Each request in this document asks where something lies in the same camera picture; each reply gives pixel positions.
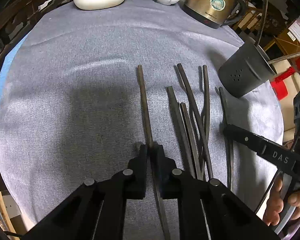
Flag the curved metal wire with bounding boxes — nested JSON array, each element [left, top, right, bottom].
[[256, 0, 269, 47]]

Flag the carved wooden table rim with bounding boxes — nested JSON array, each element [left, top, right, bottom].
[[0, 0, 74, 80]]

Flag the grey tablecloth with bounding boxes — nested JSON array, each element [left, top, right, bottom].
[[0, 0, 284, 240]]

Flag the grey perforated chopstick holder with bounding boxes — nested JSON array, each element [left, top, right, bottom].
[[218, 42, 277, 98]]

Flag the red hanging decoration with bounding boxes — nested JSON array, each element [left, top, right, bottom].
[[271, 67, 298, 101]]

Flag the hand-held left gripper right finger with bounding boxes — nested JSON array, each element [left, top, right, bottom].
[[150, 144, 278, 240]]

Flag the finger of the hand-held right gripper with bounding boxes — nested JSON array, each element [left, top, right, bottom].
[[222, 124, 300, 178]]

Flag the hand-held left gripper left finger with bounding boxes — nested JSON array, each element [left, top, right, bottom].
[[22, 144, 149, 240]]

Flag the dark wooden chopstick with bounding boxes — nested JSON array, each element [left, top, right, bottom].
[[218, 86, 235, 192], [199, 64, 211, 179], [166, 86, 198, 178], [179, 102, 203, 179], [177, 63, 214, 180], [137, 64, 172, 240], [174, 65, 188, 92], [268, 51, 300, 65]]

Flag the person's right hand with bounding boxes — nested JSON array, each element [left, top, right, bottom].
[[263, 177, 300, 227]]

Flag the blue table cover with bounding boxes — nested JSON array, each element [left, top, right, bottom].
[[0, 34, 31, 100]]

